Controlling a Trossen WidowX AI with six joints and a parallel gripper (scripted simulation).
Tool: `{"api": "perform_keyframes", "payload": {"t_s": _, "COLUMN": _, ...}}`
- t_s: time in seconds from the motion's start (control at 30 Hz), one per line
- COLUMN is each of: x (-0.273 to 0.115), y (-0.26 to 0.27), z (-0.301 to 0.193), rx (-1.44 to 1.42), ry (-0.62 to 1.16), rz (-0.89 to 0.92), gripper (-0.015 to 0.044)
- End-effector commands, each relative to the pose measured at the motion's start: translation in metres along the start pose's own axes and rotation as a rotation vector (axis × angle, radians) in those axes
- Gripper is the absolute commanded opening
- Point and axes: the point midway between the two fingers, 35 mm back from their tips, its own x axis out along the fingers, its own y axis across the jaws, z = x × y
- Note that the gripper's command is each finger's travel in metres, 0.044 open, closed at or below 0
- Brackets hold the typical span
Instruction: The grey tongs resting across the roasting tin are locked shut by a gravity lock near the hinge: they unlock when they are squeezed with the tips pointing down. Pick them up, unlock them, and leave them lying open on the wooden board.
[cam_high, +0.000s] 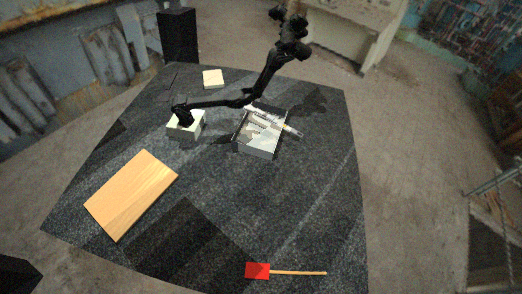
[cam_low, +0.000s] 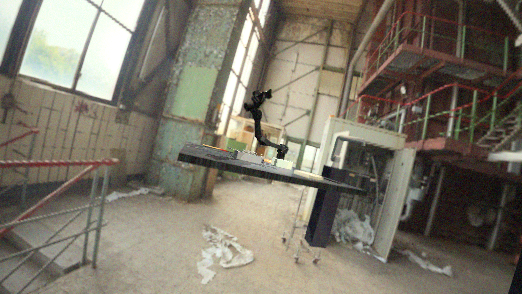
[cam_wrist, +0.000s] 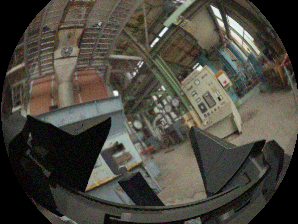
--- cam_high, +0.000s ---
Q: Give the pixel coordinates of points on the light wooden board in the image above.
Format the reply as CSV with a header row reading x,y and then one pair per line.
x,y
123,200

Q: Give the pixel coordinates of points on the beige flat square block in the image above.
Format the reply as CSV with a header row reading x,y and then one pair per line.
x,y
213,79

